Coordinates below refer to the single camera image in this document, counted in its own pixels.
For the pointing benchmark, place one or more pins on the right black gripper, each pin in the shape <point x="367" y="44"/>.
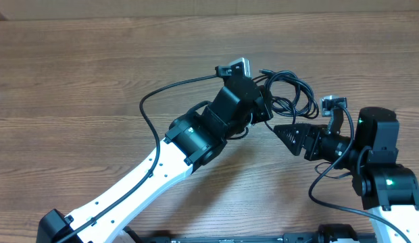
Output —
<point x="313" y="132"/>

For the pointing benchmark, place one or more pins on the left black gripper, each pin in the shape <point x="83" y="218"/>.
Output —
<point x="262" y="112"/>

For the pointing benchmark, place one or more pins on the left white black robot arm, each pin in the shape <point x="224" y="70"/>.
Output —
<point x="193" y="140"/>

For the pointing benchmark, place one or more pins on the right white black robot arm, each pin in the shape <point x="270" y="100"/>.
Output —
<point x="388" y="190"/>

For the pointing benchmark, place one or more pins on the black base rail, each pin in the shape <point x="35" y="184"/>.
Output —
<point x="326" y="233"/>

